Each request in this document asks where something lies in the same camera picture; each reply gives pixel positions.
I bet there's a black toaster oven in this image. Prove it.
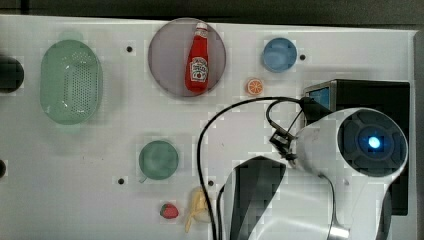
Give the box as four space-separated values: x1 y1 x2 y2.
297 79 410 218

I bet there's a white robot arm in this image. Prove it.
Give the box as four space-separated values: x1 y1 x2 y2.
220 108 408 240

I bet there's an orange slice toy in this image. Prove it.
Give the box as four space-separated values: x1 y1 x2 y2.
246 78 263 96

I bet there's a red ketchup bottle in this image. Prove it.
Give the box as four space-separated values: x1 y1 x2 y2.
185 22 209 93

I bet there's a green mug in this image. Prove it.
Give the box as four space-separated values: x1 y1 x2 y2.
139 140 179 183

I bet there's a grey round plate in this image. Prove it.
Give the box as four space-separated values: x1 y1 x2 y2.
148 18 226 98

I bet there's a red strawberry toy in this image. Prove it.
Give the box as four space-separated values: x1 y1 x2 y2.
160 203 179 219

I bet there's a green colander basket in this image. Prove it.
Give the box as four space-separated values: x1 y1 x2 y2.
39 31 103 127

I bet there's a black round object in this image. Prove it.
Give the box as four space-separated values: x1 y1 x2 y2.
0 56 24 93

